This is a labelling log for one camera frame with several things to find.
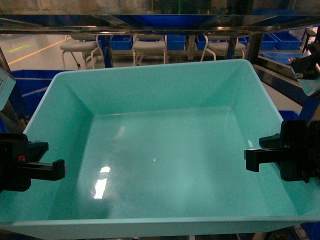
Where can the blue bin left shelf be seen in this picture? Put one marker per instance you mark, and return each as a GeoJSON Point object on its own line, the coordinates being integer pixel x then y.
{"type": "Point", "coordinates": [30, 87]}

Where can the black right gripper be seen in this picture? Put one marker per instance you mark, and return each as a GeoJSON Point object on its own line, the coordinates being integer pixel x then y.
{"type": "Point", "coordinates": [295, 151]}

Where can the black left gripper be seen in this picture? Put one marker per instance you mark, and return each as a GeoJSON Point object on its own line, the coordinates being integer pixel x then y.
{"type": "Point", "coordinates": [20, 163]}

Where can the white chair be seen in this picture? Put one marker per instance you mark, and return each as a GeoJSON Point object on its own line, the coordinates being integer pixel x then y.
{"type": "Point", "coordinates": [81, 43]}
{"type": "Point", "coordinates": [143, 44]}
{"type": "Point", "coordinates": [218, 44]}

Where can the teal plastic bin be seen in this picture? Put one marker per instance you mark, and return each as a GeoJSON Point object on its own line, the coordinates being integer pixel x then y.
{"type": "Point", "coordinates": [157, 150]}

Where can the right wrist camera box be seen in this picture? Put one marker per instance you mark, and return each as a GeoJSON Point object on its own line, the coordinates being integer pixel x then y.
{"type": "Point", "coordinates": [306, 69]}

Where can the white chair middle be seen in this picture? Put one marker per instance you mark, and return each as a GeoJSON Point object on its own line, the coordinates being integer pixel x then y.
{"type": "Point", "coordinates": [143, 44]}

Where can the white chair right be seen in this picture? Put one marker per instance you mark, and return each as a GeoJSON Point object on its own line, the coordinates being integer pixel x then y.
{"type": "Point", "coordinates": [218, 44]}

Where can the white chair left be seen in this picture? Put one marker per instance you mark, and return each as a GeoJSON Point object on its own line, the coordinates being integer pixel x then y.
{"type": "Point", "coordinates": [81, 43]}

